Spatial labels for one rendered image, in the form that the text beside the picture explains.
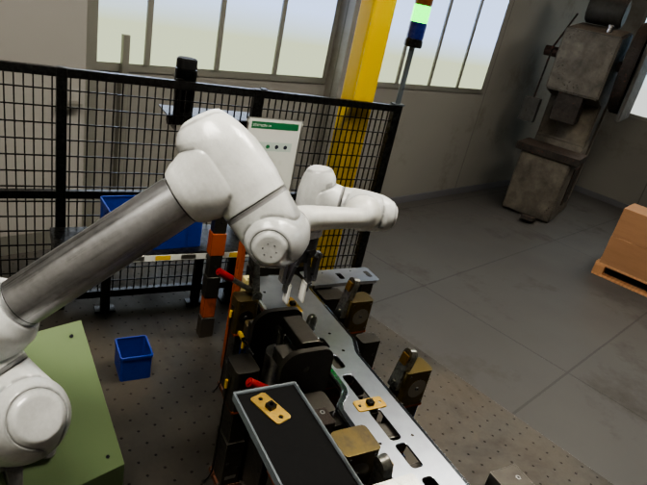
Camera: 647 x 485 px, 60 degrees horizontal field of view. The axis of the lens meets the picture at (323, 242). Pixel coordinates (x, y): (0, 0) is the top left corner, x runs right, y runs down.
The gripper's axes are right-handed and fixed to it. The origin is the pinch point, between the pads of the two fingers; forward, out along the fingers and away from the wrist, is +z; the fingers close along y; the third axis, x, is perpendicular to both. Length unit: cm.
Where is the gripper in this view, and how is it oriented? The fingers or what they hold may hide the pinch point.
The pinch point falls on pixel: (295, 293)
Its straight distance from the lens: 174.9
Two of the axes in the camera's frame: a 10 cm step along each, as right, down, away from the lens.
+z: -2.0, 8.9, 4.0
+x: -4.6, -4.5, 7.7
